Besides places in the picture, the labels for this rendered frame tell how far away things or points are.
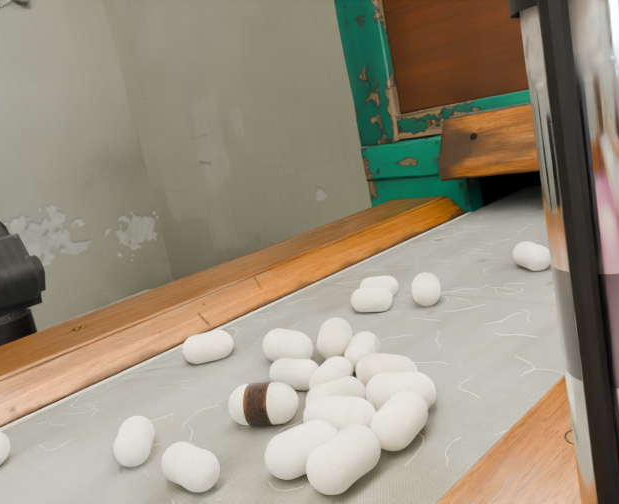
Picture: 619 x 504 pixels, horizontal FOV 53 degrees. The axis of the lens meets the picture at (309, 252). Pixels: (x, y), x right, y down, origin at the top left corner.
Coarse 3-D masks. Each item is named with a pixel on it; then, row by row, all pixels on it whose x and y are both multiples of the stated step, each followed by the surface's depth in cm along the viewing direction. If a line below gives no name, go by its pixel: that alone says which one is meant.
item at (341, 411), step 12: (324, 396) 29; (336, 396) 29; (348, 396) 29; (312, 408) 29; (324, 408) 29; (336, 408) 28; (348, 408) 28; (360, 408) 28; (372, 408) 28; (336, 420) 28; (348, 420) 28; (360, 420) 28
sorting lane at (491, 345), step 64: (384, 256) 64; (448, 256) 58; (512, 256) 54; (256, 320) 51; (320, 320) 47; (384, 320) 45; (448, 320) 42; (512, 320) 40; (128, 384) 42; (192, 384) 40; (448, 384) 33; (512, 384) 31; (64, 448) 34; (256, 448) 30; (448, 448) 27
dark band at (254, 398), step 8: (248, 384) 32; (256, 384) 32; (264, 384) 32; (248, 392) 32; (256, 392) 32; (264, 392) 31; (248, 400) 32; (256, 400) 31; (264, 400) 31; (248, 408) 31; (256, 408) 31; (264, 408) 31; (248, 416) 32; (256, 416) 31; (264, 416) 31; (248, 424) 32; (256, 424) 32; (264, 424) 32; (272, 424) 32
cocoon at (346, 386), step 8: (320, 384) 32; (328, 384) 31; (336, 384) 31; (344, 384) 31; (352, 384) 31; (360, 384) 31; (312, 392) 31; (320, 392) 31; (328, 392) 31; (336, 392) 31; (344, 392) 31; (352, 392) 31; (360, 392) 31
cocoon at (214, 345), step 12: (192, 336) 43; (204, 336) 43; (216, 336) 43; (228, 336) 43; (192, 348) 42; (204, 348) 42; (216, 348) 43; (228, 348) 43; (192, 360) 43; (204, 360) 43
